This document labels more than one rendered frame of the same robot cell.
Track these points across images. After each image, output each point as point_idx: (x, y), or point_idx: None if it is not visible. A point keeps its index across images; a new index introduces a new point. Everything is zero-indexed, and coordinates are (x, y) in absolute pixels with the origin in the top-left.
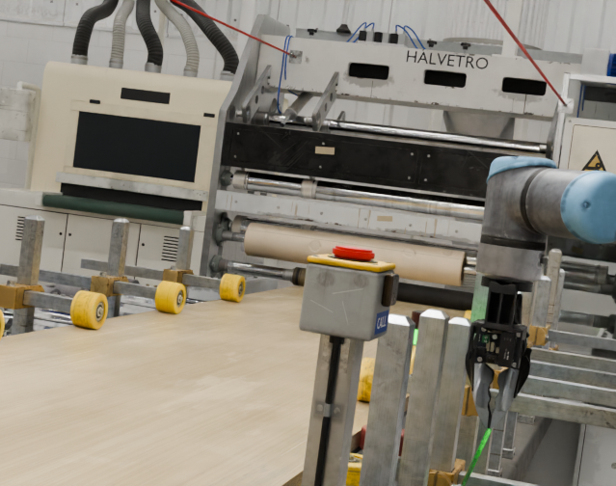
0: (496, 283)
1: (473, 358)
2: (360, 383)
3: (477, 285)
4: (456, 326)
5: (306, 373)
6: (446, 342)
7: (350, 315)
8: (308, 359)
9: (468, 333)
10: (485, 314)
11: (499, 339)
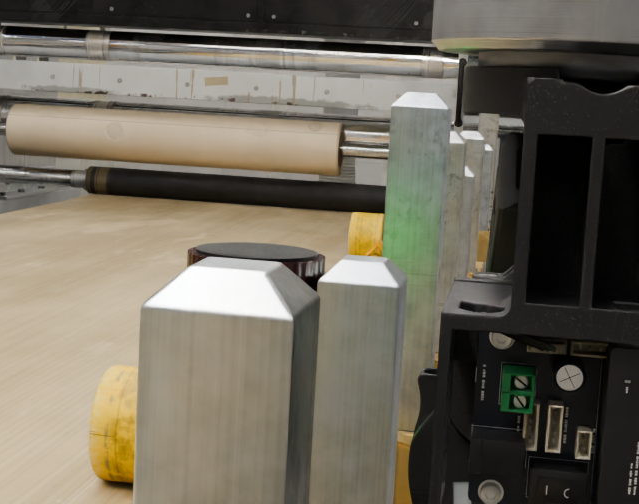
0: (569, 87)
1: (447, 460)
2: (98, 441)
3: (396, 151)
4: (350, 292)
5: (4, 394)
6: (319, 354)
7: None
8: (36, 346)
9: (394, 314)
10: (514, 264)
11: (590, 386)
